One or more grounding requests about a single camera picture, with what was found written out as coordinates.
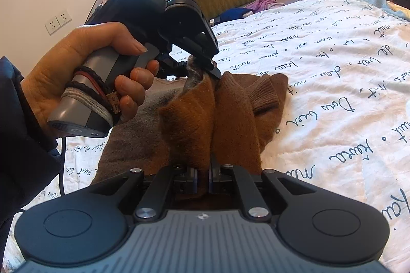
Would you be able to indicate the white wall socket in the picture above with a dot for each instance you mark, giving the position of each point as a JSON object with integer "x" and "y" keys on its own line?
{"x": 52, "y": 26}
{"x": 63, "y": 17}

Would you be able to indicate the dark blue cloth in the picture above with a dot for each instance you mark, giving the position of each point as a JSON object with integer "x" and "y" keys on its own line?
{"x": 235, "y": 15}

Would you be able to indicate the person's left hand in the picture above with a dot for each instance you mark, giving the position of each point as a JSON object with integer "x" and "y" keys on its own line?
{"x": 64, "y": 58}

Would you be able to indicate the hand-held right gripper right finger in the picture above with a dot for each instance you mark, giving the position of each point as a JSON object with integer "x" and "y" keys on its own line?
{"x": 210, "y": 179}

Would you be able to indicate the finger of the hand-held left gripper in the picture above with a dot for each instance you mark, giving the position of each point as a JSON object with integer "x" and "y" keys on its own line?
{"x": 214, "y": 72}
{"x": 174, "y": 66}

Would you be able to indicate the person's left forearm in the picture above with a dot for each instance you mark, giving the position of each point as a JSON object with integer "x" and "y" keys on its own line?
{"x": 22, "y": 148}

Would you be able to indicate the white script-printed bed quilt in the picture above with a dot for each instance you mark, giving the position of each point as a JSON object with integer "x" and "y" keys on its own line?
{"x": 320, "y": 68}

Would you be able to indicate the brown knit sweater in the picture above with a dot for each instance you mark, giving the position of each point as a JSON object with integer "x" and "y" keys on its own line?
{"x": 237, "y": 119}

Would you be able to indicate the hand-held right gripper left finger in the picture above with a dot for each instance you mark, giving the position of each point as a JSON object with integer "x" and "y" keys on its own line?
{"x": 194, "y": 180}

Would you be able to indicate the light blue blanket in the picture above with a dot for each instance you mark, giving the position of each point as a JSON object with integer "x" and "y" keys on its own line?
{"x": 368, "y": 2}

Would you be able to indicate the purple cloth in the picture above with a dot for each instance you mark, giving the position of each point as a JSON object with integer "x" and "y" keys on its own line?
{"x": 264, "y": 4}

